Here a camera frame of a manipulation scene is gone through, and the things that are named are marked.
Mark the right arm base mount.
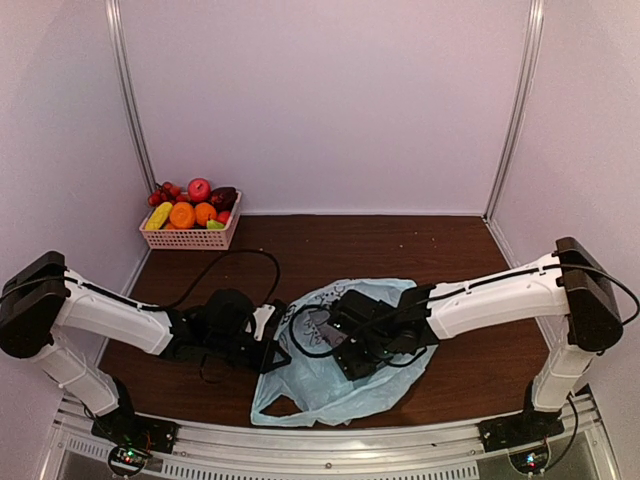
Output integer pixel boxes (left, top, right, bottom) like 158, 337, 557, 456
478, 399, 565, 452

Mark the right black cable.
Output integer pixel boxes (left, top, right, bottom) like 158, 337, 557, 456
289, 304, 436, 369

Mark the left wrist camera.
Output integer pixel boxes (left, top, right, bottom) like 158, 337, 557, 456
248, 300, 287, 341

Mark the orange fruit in basket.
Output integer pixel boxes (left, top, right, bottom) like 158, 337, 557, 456
194, 202, 217, 227

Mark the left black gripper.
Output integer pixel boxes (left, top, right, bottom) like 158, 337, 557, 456
207, 331, 291, 374

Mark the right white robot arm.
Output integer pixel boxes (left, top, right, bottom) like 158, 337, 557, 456
329, 236, 624, 442

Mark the right aluminium corner post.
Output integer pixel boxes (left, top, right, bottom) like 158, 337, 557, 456
483, 0, 545, 223

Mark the left aluminium corner post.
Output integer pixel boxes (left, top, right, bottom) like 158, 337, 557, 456
105, 0, 156, 193

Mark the front aluminium rail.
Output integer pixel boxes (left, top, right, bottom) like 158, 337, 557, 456
36, 393, 621, 479

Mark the pink perforated plastic basket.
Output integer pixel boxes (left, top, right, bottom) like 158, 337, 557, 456
139, 191, 243, 251

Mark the red peach in basket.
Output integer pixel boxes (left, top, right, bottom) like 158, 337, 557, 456
216, 211, 231, 225

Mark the red lychee bunch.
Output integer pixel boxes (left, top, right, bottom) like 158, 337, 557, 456
147, 182, 189, 208

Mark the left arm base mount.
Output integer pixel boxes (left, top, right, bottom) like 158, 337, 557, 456
90, 378, 179, 454

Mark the aluminium corner post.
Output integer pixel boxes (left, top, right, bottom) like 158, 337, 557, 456
105, 0, 156, 193
483, 0, 545, 223

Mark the dark red apple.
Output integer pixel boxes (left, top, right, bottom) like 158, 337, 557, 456
209, 186, 238, 212

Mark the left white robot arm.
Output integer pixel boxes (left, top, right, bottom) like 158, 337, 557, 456
1, 251, 290, 444

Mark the green pear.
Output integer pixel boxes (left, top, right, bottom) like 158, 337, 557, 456
206, 219, 226, 231

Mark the light blue printed plastic bag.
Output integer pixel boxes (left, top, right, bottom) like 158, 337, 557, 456
250, 278, 436, 427

